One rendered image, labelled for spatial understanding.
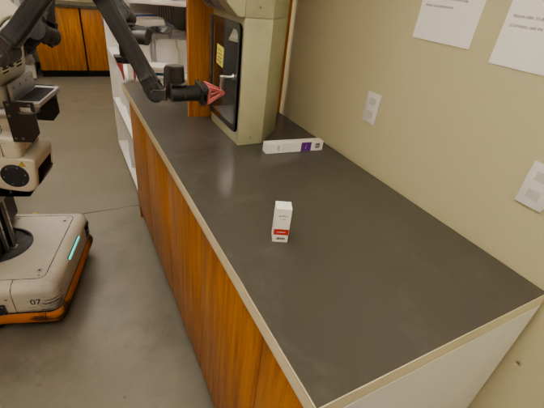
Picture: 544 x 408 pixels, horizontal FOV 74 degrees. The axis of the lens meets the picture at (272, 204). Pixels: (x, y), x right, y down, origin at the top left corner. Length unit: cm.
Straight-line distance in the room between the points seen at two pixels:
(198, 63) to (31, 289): 125
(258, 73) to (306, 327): 98
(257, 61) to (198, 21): 39
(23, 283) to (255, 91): 132
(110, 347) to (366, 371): 142
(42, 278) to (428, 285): 161
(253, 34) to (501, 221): 100
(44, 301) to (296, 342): 143
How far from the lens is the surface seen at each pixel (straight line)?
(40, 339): 208
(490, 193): 118
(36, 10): 145
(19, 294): 197
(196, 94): 141
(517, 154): 114
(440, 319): 90
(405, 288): 93
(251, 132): 150
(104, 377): 186
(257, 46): 142
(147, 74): 139
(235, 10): 137
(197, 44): 173
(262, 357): 92
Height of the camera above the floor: 152
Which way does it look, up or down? 31 degrees down
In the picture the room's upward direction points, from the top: 7 degrees clockwise
